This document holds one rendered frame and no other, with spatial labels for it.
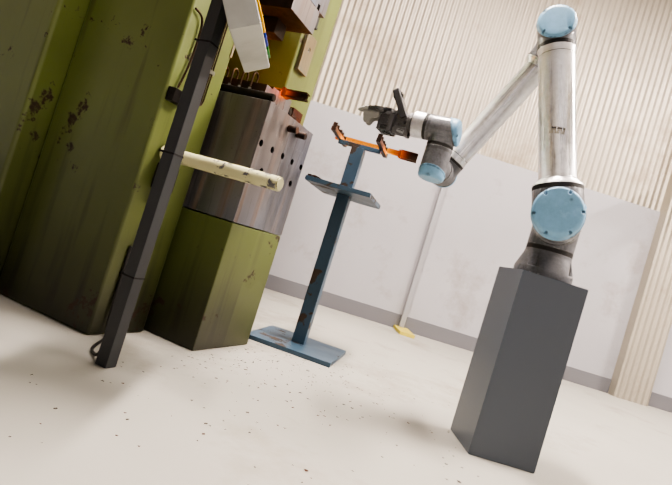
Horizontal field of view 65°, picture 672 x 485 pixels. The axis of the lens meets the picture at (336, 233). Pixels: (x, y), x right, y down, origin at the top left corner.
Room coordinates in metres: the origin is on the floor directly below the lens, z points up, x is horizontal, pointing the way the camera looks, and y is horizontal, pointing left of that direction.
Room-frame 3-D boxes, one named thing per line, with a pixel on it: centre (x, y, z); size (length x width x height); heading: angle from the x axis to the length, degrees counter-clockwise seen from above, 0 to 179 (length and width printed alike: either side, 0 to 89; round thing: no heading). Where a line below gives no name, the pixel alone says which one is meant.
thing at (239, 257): (2.13, 0.54, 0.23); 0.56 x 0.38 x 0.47; 68
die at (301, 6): (2.08, 0.55, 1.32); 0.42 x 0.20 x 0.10; 68
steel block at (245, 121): (2.13, 0.54, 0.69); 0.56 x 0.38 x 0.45; 68
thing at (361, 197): (2.48, 0.01, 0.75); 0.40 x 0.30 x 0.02; 168
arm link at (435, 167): (1.79, -0.25, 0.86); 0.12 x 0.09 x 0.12; 157
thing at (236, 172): (1.64, 0.40, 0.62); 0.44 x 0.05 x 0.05; 68
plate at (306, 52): (2.34, 0.36, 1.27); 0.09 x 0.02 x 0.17; 158
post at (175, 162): (1.45, 0.49, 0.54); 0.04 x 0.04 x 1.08; 68
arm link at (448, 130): (1.78, -0.24, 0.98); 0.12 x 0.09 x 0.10; 68
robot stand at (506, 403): (1.78, -0.70, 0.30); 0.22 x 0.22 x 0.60; 2
